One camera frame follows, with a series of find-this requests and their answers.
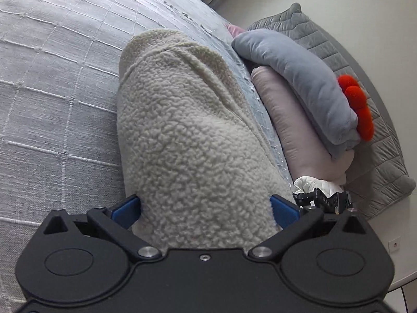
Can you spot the grey quilted headboard cushion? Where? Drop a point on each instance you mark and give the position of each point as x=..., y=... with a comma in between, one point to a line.
x=377, y=178

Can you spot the red pompom toy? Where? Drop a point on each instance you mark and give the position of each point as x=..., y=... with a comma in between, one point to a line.
x=358, y=103

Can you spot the cream fleece zip jacket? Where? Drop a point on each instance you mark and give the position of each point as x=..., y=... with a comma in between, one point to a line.
x=191, y=149

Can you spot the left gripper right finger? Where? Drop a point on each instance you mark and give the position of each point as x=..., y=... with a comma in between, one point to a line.
x=296, y=224

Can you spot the pink pillow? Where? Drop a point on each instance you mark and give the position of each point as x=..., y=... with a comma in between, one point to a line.
x=304, y=151

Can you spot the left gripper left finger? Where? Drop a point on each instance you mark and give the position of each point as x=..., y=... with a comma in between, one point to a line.
x=112, y=224

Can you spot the blue-grey pillow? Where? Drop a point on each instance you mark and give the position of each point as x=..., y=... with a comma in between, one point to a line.
x=313, y=82

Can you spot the white wall socket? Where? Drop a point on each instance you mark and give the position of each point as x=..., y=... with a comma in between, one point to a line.
x=394, y=245

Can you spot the white crumpled cloth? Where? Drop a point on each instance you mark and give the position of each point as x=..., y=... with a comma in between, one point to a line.
x=307, y=184

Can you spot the grey checked bedspread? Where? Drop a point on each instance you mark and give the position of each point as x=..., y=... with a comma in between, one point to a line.
x=59, y=78

